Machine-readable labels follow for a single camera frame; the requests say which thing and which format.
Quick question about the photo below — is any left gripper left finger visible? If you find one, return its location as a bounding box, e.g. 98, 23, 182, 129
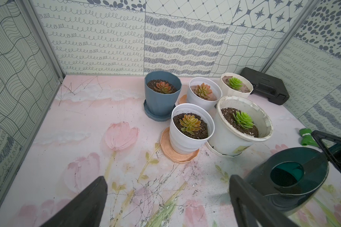
42, 176, 108, 227

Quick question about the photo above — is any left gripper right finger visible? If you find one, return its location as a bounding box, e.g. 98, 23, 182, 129
229, 175, 297, 227

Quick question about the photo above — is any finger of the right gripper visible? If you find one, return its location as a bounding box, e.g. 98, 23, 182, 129
311, 130, 341, 173

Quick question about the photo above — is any dark green watering can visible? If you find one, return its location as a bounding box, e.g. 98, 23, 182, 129
245, 147, 329, 216

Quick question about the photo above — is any large white pot green succulent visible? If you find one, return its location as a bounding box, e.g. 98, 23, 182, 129
208, 96, 273, 157

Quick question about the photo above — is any white pot brown soil succulent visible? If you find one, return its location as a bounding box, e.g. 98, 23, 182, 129
219, 73, 253, 98

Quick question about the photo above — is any white pot yellow-green succulent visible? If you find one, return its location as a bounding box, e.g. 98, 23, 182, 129
170, 103, 215, 155

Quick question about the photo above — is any small white pot reddish succulent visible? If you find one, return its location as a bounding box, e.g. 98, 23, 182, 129
187, 77, 223, 111

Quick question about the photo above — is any blue-grey pot red succulent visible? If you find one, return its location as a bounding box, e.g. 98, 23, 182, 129
144, 71, 182, 122

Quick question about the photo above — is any black plastic tool case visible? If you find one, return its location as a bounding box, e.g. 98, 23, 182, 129
240, 67, 290, 106

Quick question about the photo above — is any white saucer under large pot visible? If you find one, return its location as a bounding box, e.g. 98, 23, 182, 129
206, 142, 234, 159

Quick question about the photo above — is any floral pink table mat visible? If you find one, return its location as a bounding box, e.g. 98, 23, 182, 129
0, 76, 341, 227

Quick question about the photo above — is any terracotta saucer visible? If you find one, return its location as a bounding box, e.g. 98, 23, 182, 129
160, 127, 199, 164

